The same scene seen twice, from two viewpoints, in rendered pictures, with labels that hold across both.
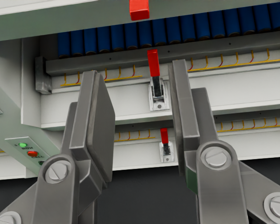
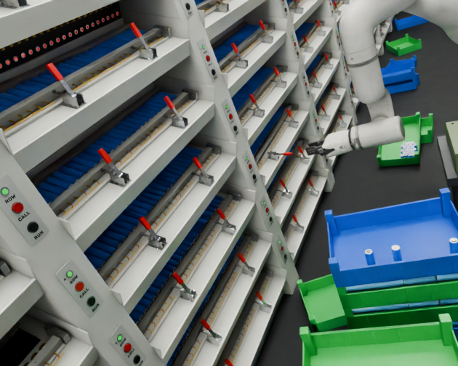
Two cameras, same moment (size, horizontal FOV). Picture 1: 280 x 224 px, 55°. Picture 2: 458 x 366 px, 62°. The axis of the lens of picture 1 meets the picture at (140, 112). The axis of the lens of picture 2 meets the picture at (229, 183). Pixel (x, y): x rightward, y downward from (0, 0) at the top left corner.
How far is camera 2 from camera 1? 1.41 m
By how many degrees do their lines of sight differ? 52
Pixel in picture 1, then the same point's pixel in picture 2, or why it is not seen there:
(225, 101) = (296, 184)
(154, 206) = (319, 254)
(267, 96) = (300, 176)
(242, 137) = (304, 208)
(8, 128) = (275, 232)
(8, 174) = (278, 290)
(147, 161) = (299, 237)
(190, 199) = (321, 241)
